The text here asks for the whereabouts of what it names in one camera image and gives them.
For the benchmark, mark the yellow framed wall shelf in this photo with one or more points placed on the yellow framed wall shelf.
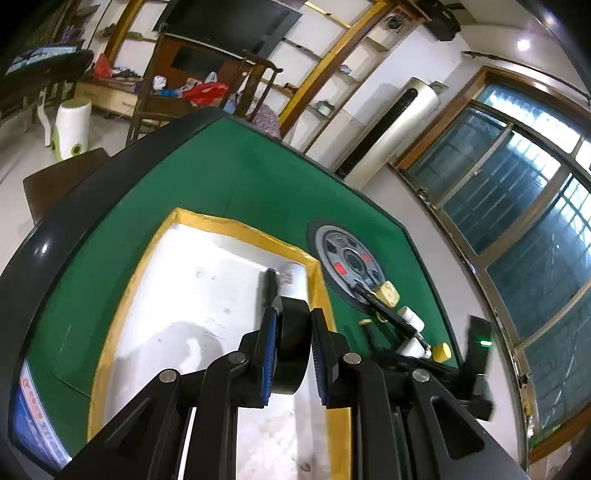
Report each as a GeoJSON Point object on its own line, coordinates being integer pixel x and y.
{"type": "Point", "coordinates": [323, 60]}

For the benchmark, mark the white tower air conditioner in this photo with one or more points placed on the white tower air conditioner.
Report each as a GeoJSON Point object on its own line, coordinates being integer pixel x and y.
{"type": "Point", "coordinates": [392, 129]}

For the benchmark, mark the large window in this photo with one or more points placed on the large window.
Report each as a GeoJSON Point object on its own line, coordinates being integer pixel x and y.
{"type": "Point", "coordinates": [521, 207]}

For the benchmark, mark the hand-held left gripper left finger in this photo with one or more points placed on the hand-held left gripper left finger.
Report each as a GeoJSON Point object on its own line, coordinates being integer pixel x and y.
{"type": "Point", "coordinates": [268, 355]}

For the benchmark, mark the brown wooden stool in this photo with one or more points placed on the brown wooden stool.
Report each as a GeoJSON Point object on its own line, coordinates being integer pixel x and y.
{"type": "Point", "coordinates": [60, 182]}

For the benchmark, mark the patterned cushion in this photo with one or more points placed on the patterned cushion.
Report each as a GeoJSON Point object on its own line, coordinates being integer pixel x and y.
{"type": "Point", "coordinates": [267, 121]}

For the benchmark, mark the long black pen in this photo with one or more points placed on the long black pen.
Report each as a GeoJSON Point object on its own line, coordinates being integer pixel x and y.
{"type": "Point", "coordinates": [388, 311]}

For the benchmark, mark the white tray with yellow rim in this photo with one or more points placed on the white tray with yellow rim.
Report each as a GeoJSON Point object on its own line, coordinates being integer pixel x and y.
{"type": "Point", "coordinates": [184, 300]}

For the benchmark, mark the black round roll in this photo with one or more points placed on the black round roll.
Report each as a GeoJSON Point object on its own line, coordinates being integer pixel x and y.
{"type": "Point", "coordinates": [291, 341]}

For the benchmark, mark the short black stick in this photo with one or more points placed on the short black stick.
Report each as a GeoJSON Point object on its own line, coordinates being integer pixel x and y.
{"type": "Point", "coordinates": [268, 288]}

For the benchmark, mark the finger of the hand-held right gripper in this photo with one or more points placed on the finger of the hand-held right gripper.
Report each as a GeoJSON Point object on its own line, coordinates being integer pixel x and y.
{"type": "Point", "coordinates": [372, 339]}

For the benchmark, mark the white and green appliance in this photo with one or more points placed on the white and green appliance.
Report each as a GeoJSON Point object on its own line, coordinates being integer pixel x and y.
{"type": "Point", "coordinates": [69, 129]}

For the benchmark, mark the yellow round cap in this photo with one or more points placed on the yellow round cap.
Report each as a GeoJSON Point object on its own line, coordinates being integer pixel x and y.
{"type": "Point", "coordinates": [441, 353]}

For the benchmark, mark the dark side table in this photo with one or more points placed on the dark side table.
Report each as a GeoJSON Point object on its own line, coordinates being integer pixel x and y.
{"type": "Point", "coordinates": [41, 64]}

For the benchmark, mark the small red plastic bag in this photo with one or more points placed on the small red plastic bag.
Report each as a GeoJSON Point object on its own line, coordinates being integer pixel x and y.
{"type": "Point", "coordinates": [101, 68]}

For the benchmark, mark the black wall television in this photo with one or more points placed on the black wall television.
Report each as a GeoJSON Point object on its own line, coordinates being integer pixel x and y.
{"type": "Point", "coordinates": [231, 21]}

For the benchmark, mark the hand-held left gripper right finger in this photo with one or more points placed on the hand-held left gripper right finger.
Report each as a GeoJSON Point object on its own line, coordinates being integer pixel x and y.
{"type": "Point", "coordinates": [318, 355]}

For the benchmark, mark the white plastic bottle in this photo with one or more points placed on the white plastic bottle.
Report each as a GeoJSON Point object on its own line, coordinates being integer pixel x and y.
{"type": "Point", "coordinates": [412, 319]}
{"type": "Point", "coordinates": [413, 347]}

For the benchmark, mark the wooden chair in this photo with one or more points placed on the wooden chair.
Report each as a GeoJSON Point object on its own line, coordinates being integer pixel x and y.
{"type": "Point", "coordinates": [258, 87]}

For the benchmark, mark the grey round table dial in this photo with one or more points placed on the grey round table dial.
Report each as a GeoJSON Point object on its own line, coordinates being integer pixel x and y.
{"type": "Point", "coordinates": [341, 249]}

